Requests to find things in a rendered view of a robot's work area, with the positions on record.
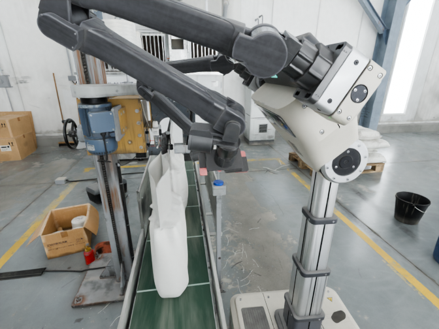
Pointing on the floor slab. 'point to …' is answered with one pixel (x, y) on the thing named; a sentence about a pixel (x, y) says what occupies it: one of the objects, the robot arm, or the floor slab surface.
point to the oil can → (89, 254)
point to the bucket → (410, 207)
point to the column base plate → (101, 283)
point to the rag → (102, 247)
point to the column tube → (95, 66)
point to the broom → (62, 119)
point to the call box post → (218, 237)
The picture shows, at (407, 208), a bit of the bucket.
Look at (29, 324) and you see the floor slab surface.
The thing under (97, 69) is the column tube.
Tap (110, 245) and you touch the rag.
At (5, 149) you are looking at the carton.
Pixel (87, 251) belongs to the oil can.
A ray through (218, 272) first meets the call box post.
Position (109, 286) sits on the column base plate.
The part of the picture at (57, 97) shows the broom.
